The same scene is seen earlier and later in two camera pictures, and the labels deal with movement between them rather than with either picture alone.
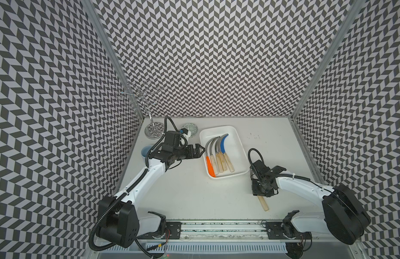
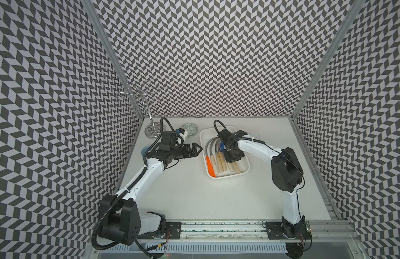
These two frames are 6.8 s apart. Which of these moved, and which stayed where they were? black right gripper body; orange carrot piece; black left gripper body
Moved: black right gripper body
Stayed: black left gripper body; orange carrot piece
